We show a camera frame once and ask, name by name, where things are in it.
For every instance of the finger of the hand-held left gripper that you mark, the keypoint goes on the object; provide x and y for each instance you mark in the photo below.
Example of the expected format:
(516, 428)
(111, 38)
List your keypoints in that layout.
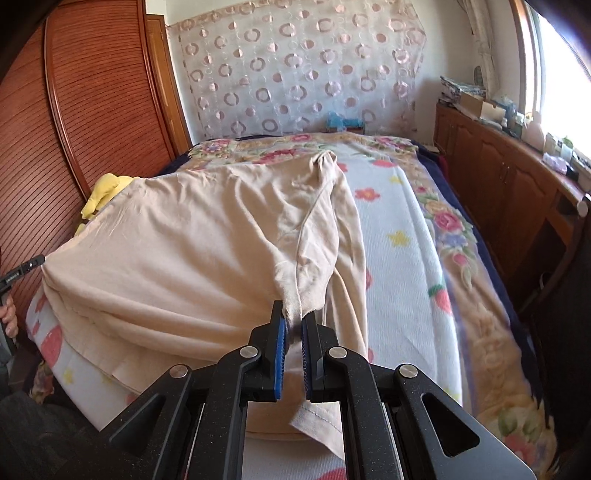
(25, 268)

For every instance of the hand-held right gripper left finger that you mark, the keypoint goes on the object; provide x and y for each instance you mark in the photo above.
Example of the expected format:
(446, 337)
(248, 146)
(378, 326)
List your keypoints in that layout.
(279, 360)

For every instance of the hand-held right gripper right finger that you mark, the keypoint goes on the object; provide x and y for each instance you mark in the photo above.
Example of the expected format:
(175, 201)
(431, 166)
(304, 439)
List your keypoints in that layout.
(307, 364)

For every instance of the beige printed t-shirt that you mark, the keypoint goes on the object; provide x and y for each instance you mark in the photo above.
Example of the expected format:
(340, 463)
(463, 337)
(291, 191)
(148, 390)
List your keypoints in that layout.
(194, 240)

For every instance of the person's left hand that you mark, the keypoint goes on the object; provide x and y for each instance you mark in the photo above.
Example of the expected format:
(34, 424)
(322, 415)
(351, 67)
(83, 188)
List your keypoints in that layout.
(8, 319)

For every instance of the yellow cloth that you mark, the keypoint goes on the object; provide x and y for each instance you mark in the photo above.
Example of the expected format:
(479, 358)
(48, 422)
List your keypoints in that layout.
(104, 190)

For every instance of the floral blanket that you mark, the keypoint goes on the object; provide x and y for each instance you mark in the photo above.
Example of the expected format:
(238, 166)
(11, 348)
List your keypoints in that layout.
(406, 277)

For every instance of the wooden headboard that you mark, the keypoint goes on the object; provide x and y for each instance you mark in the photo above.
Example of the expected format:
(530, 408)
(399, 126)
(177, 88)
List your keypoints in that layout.
(92, 92)

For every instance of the blue toy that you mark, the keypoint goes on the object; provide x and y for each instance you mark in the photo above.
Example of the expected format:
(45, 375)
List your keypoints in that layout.
(344, 122)

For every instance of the wooden cabinet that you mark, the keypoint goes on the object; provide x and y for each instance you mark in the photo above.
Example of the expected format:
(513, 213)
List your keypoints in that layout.
(498, 175)

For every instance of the lace curtain with circles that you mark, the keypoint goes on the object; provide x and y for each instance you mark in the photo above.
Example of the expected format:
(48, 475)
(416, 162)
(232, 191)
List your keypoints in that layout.
(300, 60)

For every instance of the cardboard box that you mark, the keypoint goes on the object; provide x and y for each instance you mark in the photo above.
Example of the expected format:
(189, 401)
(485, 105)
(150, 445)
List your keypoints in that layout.
(478, 107)

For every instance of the stack of folded papers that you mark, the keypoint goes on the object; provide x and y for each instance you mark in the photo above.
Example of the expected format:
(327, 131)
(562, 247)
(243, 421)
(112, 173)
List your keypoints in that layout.
(461, 87)

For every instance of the white window curtain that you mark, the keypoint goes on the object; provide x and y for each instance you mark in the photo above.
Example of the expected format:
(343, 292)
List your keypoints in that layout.
(482, 41)

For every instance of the window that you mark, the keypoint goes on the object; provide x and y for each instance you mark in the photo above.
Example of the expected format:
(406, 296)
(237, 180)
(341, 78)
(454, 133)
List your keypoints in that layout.
(558, 69)

